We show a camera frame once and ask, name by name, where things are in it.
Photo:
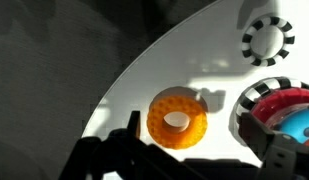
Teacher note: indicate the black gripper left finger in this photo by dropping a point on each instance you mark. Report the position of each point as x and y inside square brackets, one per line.
[104, 156]

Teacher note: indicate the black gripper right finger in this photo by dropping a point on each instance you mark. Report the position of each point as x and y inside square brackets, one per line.
[284, 160]

